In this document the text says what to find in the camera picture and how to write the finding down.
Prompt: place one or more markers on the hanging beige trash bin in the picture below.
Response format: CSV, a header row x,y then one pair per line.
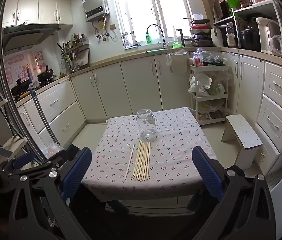
x,y
178,62

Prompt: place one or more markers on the clear plastic bottle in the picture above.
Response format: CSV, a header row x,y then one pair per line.
x,y
230,37

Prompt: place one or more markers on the white step stool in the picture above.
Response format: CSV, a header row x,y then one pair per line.
x,y
242,135

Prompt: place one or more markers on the gas stove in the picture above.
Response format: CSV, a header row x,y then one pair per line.
x,y
40,83

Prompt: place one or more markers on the wall utensil rack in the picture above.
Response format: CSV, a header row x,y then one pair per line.
x,y
72,48

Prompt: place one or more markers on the black tap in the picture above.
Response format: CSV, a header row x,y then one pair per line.
x,y
181,36

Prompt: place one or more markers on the plastic bag with contents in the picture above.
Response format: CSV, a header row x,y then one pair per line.
x,y
52,149

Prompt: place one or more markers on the green dish soap bottle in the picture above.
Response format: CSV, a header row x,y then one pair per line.
x,y
148,38

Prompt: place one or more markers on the white plastic bag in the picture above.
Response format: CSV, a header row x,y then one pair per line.
x,y
202,83

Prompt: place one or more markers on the grey water heater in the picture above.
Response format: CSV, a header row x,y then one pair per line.
x,y
95,3

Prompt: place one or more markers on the cherry print tablecloth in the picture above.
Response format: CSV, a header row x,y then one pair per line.
x,y
171,155

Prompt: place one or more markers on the beige countertop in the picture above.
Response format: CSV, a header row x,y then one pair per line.
x,y
93,67

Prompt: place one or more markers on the white countertop shelf rack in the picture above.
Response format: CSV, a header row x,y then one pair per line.
x,y
256,9

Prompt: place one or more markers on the white jug kettle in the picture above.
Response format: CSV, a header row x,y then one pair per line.
x,y
216,36

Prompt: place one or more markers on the white wall cabinets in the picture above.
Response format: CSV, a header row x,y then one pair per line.
x,y
37,7

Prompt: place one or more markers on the water heater pipes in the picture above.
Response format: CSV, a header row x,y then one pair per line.
x,y
103,32

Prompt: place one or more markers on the white thermo pot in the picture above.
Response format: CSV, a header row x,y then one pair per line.
x,y
268,35

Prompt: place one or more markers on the beige cutting board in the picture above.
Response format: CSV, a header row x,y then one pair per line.
x,y
84,56

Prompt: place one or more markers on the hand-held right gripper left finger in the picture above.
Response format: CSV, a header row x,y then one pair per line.
x,y
77,172

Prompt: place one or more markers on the kitchen window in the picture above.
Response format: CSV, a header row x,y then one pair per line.
x,y
153,10

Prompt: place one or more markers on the clear glass jar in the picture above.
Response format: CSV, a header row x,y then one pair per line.
x,y
146,126

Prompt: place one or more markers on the pink wall poster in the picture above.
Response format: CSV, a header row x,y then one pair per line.
x,y
20,65

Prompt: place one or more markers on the white chopstick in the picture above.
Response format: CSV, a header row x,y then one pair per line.
x,y
129,160

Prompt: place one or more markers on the curved sink faucet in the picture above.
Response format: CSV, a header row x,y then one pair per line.
x,y
164,41

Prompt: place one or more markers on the range hood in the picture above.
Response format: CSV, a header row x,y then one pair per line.
x,y
25,36

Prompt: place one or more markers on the white rolling cart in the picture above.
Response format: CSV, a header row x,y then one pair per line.
x,y
208,67

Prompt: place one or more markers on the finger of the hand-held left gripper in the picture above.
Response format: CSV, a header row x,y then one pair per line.
x,y
23,159

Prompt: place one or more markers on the white base cabinets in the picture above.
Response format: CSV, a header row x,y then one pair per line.
x,y
136,87

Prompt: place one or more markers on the black wok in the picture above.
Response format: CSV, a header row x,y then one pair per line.
x,y
20,86
45,75

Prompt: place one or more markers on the bunch of wooden chopsticks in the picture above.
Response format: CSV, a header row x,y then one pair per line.
x,y
142,160

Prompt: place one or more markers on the green plastic basket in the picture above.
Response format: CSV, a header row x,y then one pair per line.
x,y
233,2

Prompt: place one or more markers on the bag of green vegetables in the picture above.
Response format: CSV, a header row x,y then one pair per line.
x,y
216,88

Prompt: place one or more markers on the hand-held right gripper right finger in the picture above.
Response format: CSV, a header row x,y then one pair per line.
x,y
207,173

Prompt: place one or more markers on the wall socket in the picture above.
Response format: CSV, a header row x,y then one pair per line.
x,y
112,26

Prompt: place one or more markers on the stack of pans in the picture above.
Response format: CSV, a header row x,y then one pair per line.
x,y
201,33

